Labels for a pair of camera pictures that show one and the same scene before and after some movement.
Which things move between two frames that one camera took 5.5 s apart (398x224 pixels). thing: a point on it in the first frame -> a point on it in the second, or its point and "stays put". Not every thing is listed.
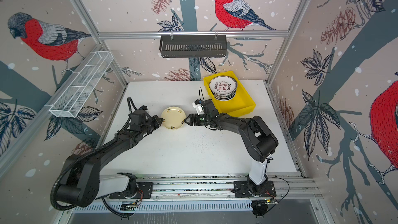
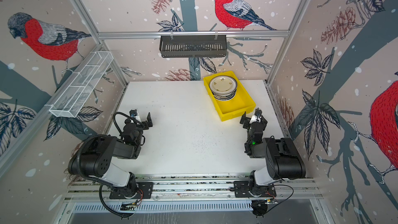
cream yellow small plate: x=173 y=116 -> x=223 y=84
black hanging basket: x=176 y=46 stays put
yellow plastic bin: x=243 y=101 stays put
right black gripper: x=194 y=115 -> x=246 y=125
